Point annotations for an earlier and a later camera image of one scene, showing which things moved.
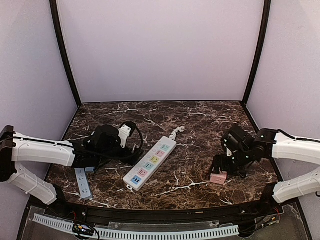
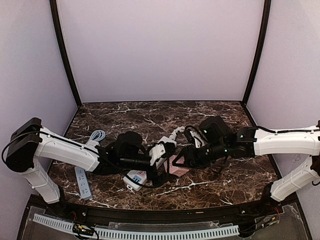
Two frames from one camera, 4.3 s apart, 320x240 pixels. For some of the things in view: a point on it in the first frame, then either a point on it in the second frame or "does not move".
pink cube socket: x=218 y=178 -> x=176 y=171
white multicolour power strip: x=145 y=168 does not move
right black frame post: x=265 y=17 does not move
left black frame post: x=53 y=7 does not move
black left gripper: x=122 y=152 -> x=155 y=170
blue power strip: x=84 y=187 does not move
